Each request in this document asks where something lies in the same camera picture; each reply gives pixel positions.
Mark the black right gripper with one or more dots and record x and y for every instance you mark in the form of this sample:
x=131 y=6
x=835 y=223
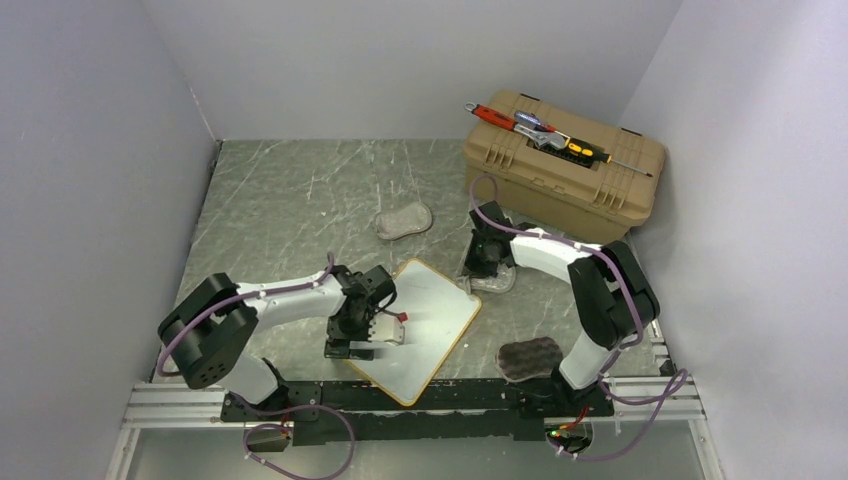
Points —
x=472 y=266

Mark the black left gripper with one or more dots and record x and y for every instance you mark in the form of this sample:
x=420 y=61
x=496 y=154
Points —
x=338 y=343

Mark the yellow framed whiteboard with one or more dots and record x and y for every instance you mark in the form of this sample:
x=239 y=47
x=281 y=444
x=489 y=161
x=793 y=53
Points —
x=439 y=312

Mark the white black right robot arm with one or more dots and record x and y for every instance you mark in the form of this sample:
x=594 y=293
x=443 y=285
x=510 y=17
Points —
x=613 y=297

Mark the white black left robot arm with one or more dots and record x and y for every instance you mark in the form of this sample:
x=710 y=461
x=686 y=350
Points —
x=207 y=333

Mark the tan plastic toolbox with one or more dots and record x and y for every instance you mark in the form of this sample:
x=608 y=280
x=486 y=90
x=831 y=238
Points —
x=597 y=204

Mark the grey silver scrubbing sponge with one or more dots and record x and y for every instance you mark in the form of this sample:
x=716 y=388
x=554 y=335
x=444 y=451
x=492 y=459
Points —
x=397 y=223

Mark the dark wavy foam sponge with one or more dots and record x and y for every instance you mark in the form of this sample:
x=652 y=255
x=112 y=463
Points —
x=529 y=359

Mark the yellow black screwdriver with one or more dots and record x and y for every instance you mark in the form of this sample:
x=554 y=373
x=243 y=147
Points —
x=589 y=154

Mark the blue red screwdriver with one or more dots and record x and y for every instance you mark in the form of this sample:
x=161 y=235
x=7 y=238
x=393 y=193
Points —
x=531 y=121

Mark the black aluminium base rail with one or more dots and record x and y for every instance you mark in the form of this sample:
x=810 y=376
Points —
x=318 y=412

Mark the red handled adjustable wrench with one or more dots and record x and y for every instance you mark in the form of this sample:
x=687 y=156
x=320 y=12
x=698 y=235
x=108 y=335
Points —
x=500 y=120

